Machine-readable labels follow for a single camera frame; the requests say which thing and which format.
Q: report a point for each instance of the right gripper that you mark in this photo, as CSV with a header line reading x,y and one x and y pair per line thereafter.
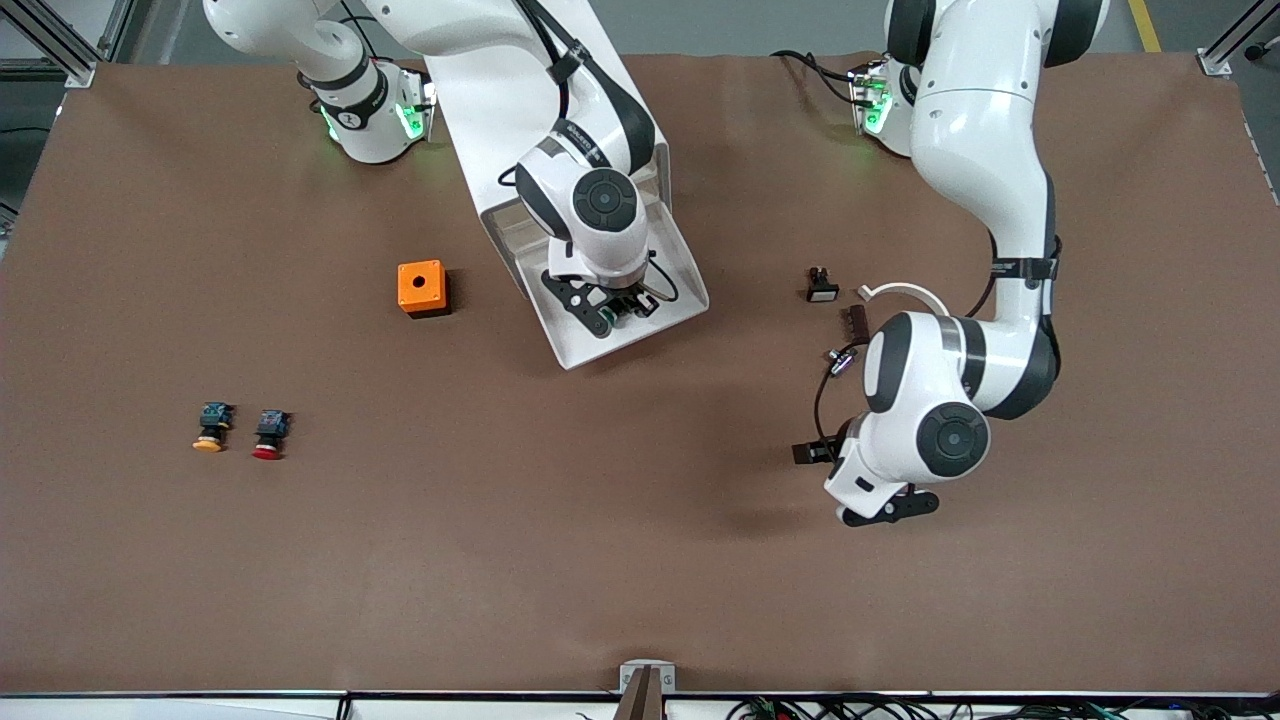
x,y
631,297

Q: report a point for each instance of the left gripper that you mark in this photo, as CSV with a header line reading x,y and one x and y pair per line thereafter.
x,y
832,446

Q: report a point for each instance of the green push button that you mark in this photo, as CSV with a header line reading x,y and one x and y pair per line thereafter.
x,y
606,320

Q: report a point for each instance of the white plastic drawer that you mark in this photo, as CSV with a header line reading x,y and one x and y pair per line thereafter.
x,y
575,345

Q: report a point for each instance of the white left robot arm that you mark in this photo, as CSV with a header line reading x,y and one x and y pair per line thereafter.
x,y
990,150

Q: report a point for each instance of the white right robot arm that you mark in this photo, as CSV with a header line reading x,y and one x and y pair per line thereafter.
x,y
600,200

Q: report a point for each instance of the black and white push button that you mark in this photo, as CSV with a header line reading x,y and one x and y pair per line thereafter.
x,y
821,288

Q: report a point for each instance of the white drawer cabinet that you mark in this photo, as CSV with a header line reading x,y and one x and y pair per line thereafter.
x,y
480,120

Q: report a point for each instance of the red mushroom push button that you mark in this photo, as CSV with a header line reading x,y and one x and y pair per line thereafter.
x,y
270,432

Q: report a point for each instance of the yellow mushroom push button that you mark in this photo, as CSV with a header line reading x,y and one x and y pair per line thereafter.
x,y
212,425

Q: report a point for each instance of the silver metal fitting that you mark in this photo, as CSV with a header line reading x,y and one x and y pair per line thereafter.
x,y
840,362

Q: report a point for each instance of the brown terminal block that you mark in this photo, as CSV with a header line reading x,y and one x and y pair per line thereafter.
x,y
856,320

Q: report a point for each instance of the orange button enclosure box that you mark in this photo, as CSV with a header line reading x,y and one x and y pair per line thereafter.
x,y
420,285

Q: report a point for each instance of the white curved bracket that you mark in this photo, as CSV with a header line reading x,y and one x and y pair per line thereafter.
x,y
905,290

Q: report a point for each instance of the grey table edge mount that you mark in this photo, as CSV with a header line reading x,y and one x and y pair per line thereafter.
x,y
647,685

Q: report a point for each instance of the aluminium frame post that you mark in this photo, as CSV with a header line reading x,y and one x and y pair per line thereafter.
x,y
1225,55
60,50

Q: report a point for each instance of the white table edge rail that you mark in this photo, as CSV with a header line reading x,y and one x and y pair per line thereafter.
x,y
200,708

